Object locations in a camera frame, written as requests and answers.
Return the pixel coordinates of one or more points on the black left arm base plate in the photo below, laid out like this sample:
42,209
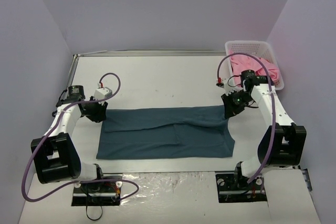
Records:
98,194

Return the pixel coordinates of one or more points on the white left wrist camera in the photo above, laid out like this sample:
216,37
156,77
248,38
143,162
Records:
102,93

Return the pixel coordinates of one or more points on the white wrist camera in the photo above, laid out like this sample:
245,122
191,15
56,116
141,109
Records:
223,83
102,93

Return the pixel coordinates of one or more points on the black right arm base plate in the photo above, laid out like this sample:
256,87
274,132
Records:
230,191

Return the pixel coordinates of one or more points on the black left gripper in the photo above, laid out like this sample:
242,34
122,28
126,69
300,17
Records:
97,111

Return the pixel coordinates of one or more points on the white plastic basket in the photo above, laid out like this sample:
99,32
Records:
252,55

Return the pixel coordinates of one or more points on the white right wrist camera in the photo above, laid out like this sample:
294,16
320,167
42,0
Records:
223,83

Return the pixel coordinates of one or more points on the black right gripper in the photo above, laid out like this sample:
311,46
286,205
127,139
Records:
230,107

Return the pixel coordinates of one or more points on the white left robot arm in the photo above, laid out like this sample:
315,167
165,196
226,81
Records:
57,159

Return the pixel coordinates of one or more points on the teal blue t-shirt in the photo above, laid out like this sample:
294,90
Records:
165,133

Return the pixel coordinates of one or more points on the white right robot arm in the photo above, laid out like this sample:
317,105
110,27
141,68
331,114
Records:
283,142

